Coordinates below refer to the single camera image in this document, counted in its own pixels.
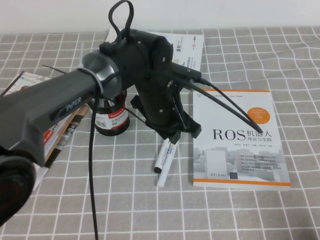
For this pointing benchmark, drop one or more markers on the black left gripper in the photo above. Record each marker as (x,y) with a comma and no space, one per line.
(157,107)

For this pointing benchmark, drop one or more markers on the black mesh pen holder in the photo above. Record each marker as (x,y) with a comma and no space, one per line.
(112,126)

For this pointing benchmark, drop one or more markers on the white paint marker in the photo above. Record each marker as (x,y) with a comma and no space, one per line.
(163,178)

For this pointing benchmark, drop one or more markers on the white and orange ROS book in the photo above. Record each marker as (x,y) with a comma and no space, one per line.
(237,155)

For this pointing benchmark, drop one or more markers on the white HEEC conference book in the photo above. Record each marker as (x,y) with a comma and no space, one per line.
(190,50)

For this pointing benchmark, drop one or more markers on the grey checked tablecloth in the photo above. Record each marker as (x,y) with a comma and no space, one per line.
(225,215)

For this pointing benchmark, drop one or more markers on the thin tan-covered book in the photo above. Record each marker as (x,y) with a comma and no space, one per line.
(81,111)

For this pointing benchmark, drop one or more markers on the magazine with dark photos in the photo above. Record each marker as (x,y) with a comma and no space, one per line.
(70,131)

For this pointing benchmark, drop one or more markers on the white booklet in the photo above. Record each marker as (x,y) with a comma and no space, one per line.
(41,178)

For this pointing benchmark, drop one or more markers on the red and white map book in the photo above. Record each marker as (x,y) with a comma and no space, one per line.
(32,80)

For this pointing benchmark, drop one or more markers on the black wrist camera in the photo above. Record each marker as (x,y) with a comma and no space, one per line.
(187,71)

